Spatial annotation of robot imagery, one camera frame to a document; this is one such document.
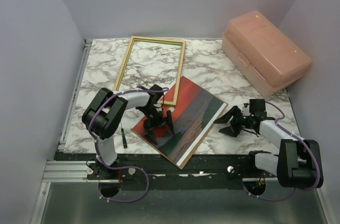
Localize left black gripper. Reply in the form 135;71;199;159
140;107;174;144

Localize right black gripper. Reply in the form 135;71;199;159
215;106;253;137

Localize green wooden picture frame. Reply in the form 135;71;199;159
114;36;186;107

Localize sunset photo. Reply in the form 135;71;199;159
131;76;228;169

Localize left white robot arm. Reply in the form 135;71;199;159
82;84;175;179

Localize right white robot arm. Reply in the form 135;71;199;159
214;99;324;190

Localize small green screwdriver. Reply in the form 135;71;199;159
121;123;128;149

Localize pink plastic storage box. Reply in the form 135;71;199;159
222;10;312;98

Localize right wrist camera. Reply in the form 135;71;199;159
242;99;267;117

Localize aluminium rail frame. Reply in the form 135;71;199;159
29;38;94;224

